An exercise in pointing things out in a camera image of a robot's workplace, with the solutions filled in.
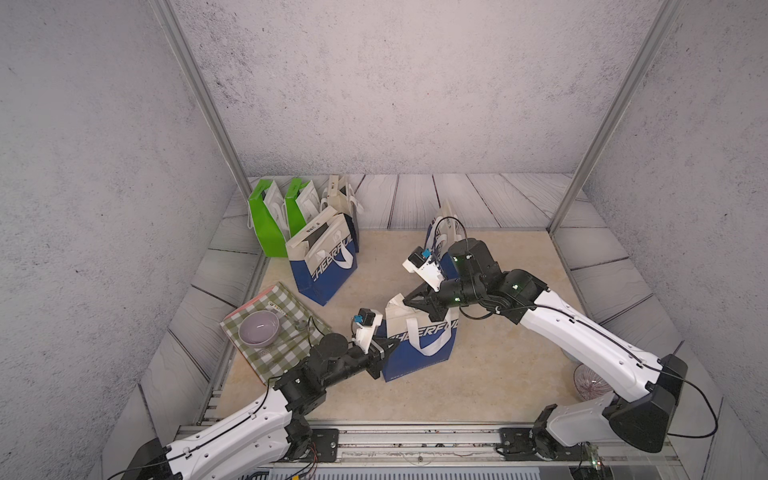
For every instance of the clear glass saucer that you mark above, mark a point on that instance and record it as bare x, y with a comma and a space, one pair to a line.
588, 384

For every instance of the green white takeout bag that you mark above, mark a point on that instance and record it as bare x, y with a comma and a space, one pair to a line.
301, 204
266, 206

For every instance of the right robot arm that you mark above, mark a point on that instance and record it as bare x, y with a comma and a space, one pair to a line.
645, 389

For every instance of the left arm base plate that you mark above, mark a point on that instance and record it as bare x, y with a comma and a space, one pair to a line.
322, 446

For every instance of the lilac ceramic bowl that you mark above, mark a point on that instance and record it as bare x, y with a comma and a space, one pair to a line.
259, 329

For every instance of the blue white takeout bag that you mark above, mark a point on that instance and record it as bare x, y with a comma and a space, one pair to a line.
322, 256

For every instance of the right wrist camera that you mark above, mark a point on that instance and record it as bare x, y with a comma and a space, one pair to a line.
418, 258

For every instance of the metal spoon patterned handle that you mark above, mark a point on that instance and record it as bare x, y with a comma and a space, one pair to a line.
283, 316

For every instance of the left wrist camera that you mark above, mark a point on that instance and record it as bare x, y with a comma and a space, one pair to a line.
366, 317

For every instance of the blue bag standing rear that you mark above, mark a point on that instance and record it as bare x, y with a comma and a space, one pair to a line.
443, 232

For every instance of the green checkered cloth mat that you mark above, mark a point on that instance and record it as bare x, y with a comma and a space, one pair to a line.
296, 329

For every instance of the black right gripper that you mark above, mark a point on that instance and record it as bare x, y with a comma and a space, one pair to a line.
429, 301

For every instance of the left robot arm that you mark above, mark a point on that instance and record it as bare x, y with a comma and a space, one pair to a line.
272, 428

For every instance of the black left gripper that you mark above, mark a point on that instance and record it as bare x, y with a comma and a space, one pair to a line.
377, 357

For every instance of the dark navy takeaway bag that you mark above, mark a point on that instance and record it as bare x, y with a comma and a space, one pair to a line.
339, 194

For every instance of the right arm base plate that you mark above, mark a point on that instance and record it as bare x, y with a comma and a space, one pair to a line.
522, 443

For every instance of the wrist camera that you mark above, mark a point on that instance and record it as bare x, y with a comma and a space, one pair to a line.
366, 317
418, 258

